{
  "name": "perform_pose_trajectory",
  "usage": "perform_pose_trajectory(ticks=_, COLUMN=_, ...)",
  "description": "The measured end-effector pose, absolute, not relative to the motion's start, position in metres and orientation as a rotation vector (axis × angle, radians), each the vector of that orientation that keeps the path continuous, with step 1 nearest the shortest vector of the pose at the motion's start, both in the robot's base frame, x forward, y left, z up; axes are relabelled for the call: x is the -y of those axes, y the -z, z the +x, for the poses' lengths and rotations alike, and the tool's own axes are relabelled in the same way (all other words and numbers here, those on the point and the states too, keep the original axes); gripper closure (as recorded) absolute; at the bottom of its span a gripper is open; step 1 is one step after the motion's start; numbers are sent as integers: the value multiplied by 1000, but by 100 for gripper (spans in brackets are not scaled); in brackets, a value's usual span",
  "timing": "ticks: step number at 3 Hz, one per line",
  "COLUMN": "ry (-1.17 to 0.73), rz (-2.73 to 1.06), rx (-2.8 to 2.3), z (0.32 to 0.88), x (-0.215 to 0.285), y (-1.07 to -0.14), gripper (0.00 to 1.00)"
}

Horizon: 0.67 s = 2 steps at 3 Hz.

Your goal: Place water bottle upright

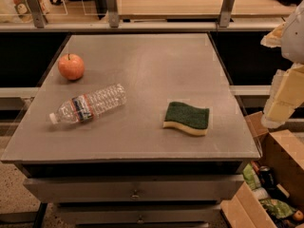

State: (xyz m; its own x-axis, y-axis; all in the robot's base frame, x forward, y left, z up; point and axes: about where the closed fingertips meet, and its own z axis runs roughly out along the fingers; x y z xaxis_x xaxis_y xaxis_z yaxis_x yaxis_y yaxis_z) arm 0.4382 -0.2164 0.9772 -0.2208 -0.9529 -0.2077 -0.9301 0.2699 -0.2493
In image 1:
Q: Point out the green snack bag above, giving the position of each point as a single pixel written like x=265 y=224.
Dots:
x=250 y=177

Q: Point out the cardboard box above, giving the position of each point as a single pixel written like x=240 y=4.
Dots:
x=282 y=150

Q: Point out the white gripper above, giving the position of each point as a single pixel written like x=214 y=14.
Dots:
x=294 y=40

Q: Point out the green and yellow sponge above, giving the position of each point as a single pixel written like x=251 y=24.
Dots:
x=186 y=118

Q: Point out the grey drawer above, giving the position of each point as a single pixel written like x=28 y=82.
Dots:
x=135 y=188
x=138 y=214

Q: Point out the small orange fruit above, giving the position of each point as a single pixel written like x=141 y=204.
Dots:
x=298 y=216

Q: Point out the green chip bag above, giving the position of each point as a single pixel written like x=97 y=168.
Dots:
x=277 y=208

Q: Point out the orange white packaged bag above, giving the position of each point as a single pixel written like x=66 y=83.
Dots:
x=14 y=11

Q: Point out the lower grey drawer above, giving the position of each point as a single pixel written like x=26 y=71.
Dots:
x=138 y=214

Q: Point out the left metal bracket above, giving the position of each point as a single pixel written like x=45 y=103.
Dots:
x=38 y=17

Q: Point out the upper grey drawer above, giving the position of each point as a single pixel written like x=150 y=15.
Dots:
x=135 y=188

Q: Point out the red apple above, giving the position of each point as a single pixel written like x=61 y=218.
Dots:
x=71 y=66

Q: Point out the clear plastic water bottle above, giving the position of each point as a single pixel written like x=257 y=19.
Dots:
x=88 y=106

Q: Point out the right metal bracket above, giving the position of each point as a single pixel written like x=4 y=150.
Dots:
x=225 y=13

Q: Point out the black drink can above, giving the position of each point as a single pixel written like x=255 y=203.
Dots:
x=266 y=177

